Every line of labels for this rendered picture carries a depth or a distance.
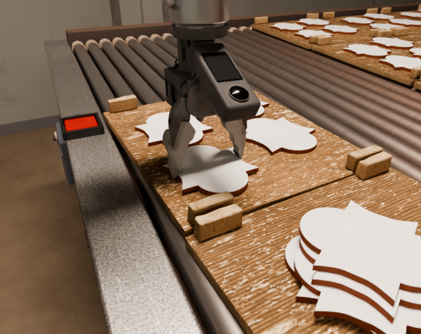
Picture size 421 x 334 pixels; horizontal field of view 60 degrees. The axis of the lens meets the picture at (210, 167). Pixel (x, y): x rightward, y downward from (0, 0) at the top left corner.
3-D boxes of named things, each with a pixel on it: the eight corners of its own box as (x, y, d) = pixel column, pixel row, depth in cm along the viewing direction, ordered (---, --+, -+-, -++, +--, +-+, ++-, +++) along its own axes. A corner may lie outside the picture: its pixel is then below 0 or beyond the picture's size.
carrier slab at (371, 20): (388, 40, 137) (391, 28, 135) (318, 22, 169) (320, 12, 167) (451, 32, 149) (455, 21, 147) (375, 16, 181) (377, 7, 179)
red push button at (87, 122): (67, 138, 69) (66, 132, 68) (65, 126, 74) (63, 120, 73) (99, 132, 71) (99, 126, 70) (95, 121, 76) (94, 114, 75)
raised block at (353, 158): (352, 173, 55) (356, 157, 53) (343, 167, 56) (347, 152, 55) (380, 163, 57) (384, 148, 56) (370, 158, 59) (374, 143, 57)
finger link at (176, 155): (163, 164, 57) (184, 109, 55) (178, 181, 53) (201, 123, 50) (145, 160, 55) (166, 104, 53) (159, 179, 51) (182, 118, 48)
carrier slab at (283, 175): (185, 240, 45) (184, 230, 44) (103, 119, 76) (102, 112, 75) (383, 170, 58) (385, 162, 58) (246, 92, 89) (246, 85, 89)
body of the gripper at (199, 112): (209, 98, 58) (208, 16, 52) (237, 116, 51) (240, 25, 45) (164, 107, 55) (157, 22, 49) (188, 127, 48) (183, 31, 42)
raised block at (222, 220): (199, 243, 42) (199, 225, 41) (193, 234, 43) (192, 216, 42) (242, 226, 44) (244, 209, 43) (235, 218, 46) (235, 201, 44)
